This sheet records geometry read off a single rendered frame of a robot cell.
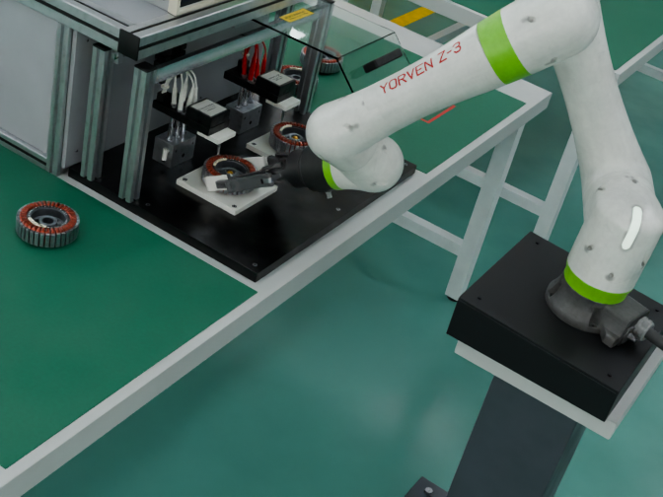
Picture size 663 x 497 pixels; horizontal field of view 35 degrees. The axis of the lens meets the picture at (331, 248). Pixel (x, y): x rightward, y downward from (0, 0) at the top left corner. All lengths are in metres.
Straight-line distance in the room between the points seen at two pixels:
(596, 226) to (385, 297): 1.53
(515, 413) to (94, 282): 0.84
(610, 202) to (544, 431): 0.48
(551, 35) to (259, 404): 1.48
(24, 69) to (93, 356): 0.67
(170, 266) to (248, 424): 0.90
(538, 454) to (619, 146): 0.61
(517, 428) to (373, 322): 1.18
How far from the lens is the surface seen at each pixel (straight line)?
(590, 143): 2.00
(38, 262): 1.95
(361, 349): 3.12
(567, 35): 1.72
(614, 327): 1.98
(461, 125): 2.76
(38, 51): 2.14
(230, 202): 2.13
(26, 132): 2.24
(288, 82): 2.34
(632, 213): 1.89
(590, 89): 1.95
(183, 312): 1.87
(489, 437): 2.17
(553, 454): 2.12
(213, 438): 2.73
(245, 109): 2.40
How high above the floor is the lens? 1.90
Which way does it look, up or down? 33 degrees down
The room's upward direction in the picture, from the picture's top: 15 degrees clockwise
